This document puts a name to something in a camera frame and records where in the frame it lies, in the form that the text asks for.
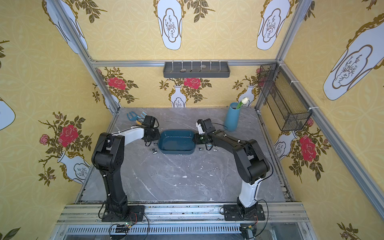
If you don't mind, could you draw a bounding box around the blue toy shovel yellow handle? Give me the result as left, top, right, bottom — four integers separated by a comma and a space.
127, 112, 143, 125

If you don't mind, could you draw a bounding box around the teal storage box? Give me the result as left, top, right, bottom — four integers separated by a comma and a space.
158, 130, 196, 155

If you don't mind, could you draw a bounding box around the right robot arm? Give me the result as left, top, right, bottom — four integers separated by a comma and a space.
194, 119, 271, 220

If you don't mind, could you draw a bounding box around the light blue toy fork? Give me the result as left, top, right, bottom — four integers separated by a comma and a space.
139, 112, 147, 119

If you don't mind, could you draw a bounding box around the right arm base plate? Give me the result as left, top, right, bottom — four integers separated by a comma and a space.
223, 204, 266, 221

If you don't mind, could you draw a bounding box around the grey wall shelf tray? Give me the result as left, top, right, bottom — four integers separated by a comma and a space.
163, 61, 231, 79

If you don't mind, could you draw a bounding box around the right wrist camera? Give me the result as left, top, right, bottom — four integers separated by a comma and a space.
196, 122, 205, 135

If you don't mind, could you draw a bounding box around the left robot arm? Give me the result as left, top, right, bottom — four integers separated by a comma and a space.
92, 116, 160, 222

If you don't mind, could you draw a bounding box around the teal vase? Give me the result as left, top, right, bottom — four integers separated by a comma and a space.
224, 103, 240, 132

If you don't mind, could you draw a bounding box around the black wire mesh basket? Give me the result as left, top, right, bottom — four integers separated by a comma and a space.
259, 63, 312, 132

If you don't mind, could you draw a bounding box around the white tulip flower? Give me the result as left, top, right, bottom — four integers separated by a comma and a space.
236, 97, 250, 110

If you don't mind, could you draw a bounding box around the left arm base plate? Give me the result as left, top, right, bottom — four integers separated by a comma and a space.
102, 205, 145, 223

